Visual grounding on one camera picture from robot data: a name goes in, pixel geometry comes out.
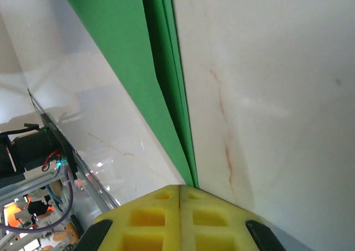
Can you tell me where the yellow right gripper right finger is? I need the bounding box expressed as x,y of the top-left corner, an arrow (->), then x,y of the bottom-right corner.
180,186 -> 286,251

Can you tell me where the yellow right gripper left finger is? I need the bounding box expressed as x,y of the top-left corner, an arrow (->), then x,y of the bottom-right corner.
79,184 -> 181,251

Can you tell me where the aluminium rail frame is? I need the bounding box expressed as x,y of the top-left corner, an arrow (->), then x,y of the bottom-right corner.
0,88 -> 121,221

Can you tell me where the green cloth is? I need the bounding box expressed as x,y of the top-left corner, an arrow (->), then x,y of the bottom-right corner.
62,0 -> 199,188

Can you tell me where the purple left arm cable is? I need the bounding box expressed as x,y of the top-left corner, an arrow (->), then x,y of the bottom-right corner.
0,164 -> 75,232

